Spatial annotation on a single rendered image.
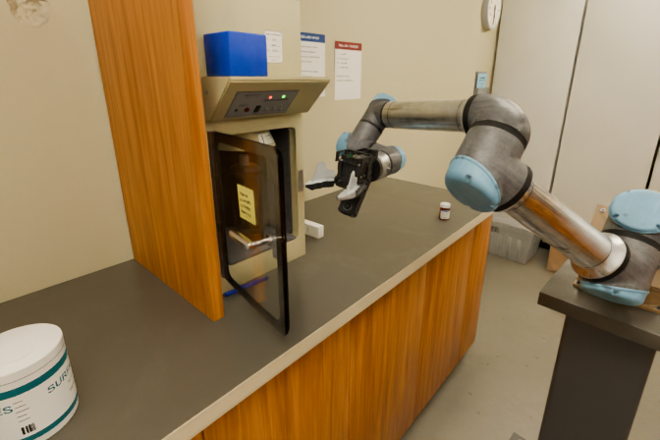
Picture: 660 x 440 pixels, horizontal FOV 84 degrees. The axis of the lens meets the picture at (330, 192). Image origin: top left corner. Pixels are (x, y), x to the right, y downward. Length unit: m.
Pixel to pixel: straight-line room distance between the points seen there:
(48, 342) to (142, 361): 0.21
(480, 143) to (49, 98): 1.09
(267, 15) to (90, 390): 0.91
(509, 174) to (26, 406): 0.90
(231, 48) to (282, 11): 0.28
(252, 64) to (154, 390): 0.69
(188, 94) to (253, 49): 0.18
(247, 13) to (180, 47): 0.25
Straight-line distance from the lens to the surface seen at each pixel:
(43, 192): 1.28
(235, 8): 0.99
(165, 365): 0.90
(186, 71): 0.80
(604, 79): 3.58
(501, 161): 0.76
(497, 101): 0.83
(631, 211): 1.05
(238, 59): 0.85
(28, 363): 0.77
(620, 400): 1.37
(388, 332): 1.31
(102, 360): 0.97
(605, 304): 1.23
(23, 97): 1.25
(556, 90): 3.63
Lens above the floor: 1.51
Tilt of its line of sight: 17 degrees down
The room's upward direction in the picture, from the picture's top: straight up
